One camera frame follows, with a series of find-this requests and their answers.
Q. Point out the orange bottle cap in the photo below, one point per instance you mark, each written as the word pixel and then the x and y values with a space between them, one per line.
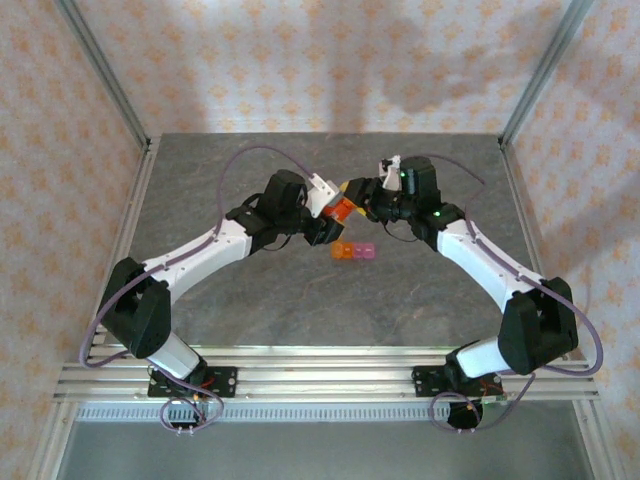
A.
pixel 351 204

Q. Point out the orange pill bottle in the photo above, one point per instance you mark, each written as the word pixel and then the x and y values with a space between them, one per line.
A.
pixel 336 211

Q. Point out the orange and pink pill organizer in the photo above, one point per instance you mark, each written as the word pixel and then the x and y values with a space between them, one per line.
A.
pixel 352 251

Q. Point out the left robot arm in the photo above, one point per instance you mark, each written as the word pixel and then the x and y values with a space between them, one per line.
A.
pixel 200 255

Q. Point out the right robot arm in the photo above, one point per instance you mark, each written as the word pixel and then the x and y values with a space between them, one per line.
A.
pixel 480 255

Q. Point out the orange patterned white curtain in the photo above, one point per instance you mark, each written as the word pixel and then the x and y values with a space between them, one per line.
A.
pixel 320 50

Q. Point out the green circuit board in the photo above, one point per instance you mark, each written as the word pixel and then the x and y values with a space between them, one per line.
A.
pixel 495 400

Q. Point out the grey metal sheet panel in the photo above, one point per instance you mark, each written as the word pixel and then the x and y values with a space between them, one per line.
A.
pixel 320 450

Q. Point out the aluminium lower beam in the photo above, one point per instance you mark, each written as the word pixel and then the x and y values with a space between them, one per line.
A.
pixel 597 450
pixel 50 450

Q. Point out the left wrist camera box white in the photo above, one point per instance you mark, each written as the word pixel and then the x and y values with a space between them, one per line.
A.
pixel 320 192

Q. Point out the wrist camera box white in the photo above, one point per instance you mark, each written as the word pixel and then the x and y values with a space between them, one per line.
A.
pixel 392 172
pixel 320 192

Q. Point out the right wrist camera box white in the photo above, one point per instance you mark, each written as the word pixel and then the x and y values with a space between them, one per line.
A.
pixel 392 172

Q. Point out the aluminium side rail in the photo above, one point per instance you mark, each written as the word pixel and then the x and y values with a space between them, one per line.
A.
pixel 149 155
pixel 509 165

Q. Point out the aluminium mounting rail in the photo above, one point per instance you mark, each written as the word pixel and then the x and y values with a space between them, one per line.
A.
pixel 325 380

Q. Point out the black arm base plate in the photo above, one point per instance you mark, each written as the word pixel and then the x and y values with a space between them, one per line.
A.
pixel 425 382
pixel 227 382

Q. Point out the aluminium frame post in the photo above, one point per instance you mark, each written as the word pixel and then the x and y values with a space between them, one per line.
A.
pixel 101 65
pixel 546 65

